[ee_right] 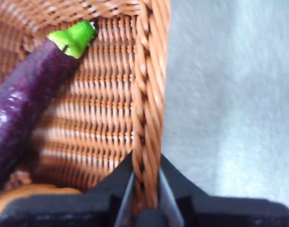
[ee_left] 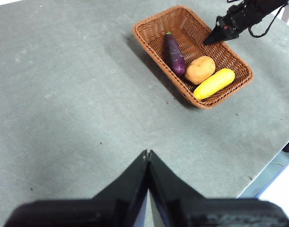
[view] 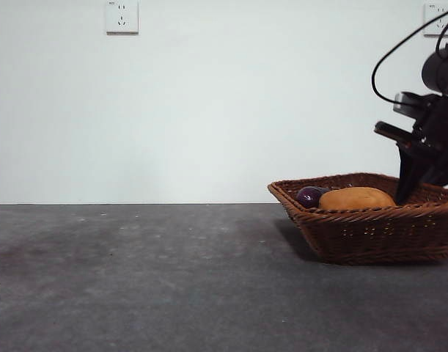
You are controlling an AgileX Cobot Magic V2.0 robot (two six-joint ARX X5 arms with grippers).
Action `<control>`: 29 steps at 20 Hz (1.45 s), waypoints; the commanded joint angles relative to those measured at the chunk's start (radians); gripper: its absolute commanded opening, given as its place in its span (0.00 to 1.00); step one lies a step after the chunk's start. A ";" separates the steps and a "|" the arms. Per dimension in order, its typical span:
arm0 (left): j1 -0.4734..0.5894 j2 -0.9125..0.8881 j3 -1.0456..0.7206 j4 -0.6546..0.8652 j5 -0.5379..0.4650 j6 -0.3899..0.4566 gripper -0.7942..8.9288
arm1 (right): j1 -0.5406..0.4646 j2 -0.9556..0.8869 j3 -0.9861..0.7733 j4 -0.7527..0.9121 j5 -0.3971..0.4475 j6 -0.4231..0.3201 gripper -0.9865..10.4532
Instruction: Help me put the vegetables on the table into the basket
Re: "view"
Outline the brown potato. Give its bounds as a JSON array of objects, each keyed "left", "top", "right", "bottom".
[{"left": 317, "top": 186, "right": 397, "bottom": 211}]

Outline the brown wicker basket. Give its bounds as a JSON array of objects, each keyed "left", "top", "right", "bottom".
[{"left": 267, "top": 172, "right": 448, "bottom": 265}]

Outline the purple eggplant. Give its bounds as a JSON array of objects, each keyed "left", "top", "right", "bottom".
[{"left": 295, "top": 186, "right": 331, "bottom": 210}]

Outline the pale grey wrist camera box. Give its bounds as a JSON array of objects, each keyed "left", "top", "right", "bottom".
[{"left": 393, "top": 92, "right": 425, "bottom": 119}]

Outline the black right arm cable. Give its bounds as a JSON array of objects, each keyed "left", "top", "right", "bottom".
[{"left": 371, "top": 2, "right": 448, "bottom": 103}]

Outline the white wall socket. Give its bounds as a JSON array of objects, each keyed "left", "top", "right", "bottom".
[
  {"left": 422, "top": 3, "right": 448, "bottom": 38},
  {"left": 106, "top": 1, "right": 139, "bottom": 37}
]

